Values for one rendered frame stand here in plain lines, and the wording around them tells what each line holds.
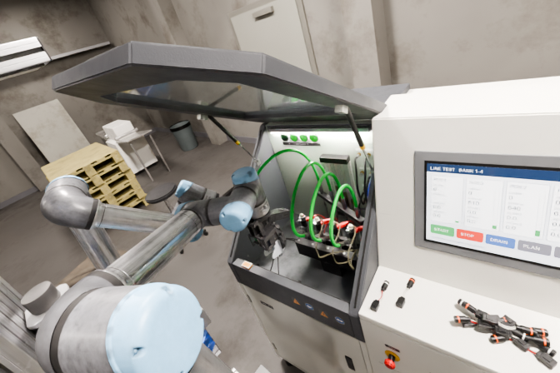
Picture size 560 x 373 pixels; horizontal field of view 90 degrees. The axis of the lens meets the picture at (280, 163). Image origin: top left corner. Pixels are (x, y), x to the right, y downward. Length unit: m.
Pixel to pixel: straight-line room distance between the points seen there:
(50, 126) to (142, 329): 8.03
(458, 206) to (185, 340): 0.84
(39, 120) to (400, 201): 8.01
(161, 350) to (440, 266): 0.94
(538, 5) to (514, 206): 2.11
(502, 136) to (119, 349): 0.93
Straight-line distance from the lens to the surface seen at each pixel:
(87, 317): 0.47
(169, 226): 0.70
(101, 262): 1.24
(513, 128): 0.95
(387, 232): 1.14
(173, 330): 0.44
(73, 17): 9.13
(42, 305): 0.84
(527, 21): 2.95
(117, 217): 1.03
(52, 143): 8.29
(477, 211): 1.03
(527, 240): 1.06
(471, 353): 1.09
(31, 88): 8.74
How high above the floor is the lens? 1.93
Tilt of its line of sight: 27 degrees down
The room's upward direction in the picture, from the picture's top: 18 degrees counter-clockwise
